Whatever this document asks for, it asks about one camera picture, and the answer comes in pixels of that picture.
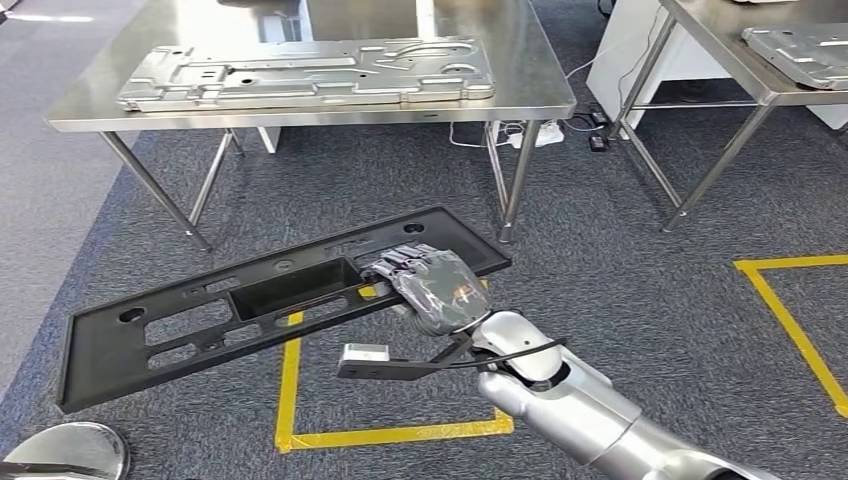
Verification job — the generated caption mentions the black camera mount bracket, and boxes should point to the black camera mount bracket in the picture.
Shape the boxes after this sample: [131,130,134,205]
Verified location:
[336,331,495,382]

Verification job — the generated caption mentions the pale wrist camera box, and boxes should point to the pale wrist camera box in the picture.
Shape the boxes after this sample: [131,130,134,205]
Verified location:
[341,343,392,364]

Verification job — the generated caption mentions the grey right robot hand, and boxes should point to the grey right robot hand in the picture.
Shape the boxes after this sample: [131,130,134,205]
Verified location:
[359,243,494,338]

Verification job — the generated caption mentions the white power strip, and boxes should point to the white power strip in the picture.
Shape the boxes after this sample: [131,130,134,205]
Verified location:
[506,122,566,150]

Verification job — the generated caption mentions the yellow floor tape square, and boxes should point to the yellow floor tape square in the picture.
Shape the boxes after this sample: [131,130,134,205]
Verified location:
[733,254,848,420]
[274,281,515,456]

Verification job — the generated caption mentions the stainless steel workbench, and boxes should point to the stainless steel workbench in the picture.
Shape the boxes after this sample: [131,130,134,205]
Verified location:
[606,0,848,234]
[44,0,579,253]

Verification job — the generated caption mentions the long black plastic panel part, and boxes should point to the long black plastic panel part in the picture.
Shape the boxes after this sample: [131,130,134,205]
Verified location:
[56,205,513,415]

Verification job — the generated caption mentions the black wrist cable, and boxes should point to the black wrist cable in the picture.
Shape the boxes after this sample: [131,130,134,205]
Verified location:
[450,337,570,371]

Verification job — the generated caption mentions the large silver stamped metal panel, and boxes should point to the large silver stamped metal panel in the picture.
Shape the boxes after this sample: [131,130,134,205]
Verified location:
[740,23,848,92]
[115,34,497,114]

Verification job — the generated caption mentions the white desk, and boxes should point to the white desk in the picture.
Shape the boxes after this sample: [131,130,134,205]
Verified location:
[585,0,848,132]

